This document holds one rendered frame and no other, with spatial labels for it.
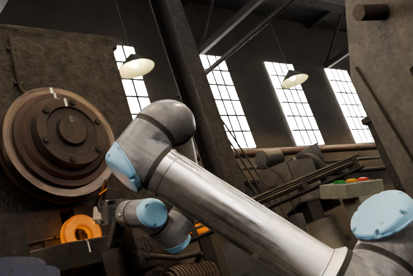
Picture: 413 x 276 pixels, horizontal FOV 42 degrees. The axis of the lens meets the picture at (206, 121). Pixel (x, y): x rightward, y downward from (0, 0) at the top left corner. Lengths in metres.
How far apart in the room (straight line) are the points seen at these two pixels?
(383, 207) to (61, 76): 1.68
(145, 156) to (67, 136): 0.89
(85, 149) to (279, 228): 1.10
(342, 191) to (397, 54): 2.42
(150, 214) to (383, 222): 0.75
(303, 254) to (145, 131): 0.44
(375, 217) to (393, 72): 3.03
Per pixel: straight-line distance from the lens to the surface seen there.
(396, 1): 4.23
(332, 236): 2.01
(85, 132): 2.15
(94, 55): 2.72
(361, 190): 1.98
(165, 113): 1.29
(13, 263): 0.65
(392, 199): 1.29
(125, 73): 9.00
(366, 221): 1.29
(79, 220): 2.13
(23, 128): 2.13
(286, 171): 9.92
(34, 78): 2.49
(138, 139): 1.26
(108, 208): 1.90
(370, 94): 4.38
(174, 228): 1.78
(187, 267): 2.10
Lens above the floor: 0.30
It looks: 20 degrees up
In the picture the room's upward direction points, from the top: 19 degrees counter-clockwise
